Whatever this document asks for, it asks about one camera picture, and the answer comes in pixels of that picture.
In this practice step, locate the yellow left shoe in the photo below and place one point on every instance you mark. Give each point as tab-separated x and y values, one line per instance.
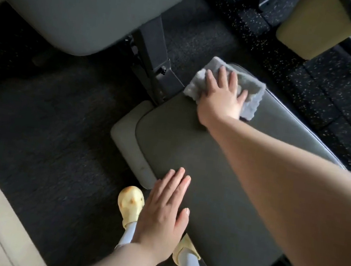
129	203

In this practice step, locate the person's left hand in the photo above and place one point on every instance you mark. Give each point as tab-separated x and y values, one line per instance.
159	223

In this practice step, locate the person's right hand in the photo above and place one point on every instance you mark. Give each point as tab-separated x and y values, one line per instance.
220	105

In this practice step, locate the grey backrest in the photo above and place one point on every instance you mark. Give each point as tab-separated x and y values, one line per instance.
83	1

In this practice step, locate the yellow right shoe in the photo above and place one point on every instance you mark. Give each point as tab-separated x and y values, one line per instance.
185	245

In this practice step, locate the yellow trash bin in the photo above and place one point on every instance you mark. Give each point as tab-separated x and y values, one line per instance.
311	26

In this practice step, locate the grey seat cushion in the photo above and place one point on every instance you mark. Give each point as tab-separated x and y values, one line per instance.
203	190

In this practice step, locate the white left sock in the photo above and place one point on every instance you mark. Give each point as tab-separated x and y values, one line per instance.
128	235

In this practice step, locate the grey microfibre cloth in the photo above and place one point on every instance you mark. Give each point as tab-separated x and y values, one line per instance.
252	93

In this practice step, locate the white sock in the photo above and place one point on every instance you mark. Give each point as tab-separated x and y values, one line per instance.
128	235
189	263

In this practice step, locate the white right sock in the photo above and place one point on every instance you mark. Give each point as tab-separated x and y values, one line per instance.
189	263

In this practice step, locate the person's right forearm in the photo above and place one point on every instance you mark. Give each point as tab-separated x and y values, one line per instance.
299	204

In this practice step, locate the yellow shoe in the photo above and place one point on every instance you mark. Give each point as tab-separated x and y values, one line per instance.
129	203
185	245

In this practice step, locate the light grey seat base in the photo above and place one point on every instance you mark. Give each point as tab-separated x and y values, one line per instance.
129	137

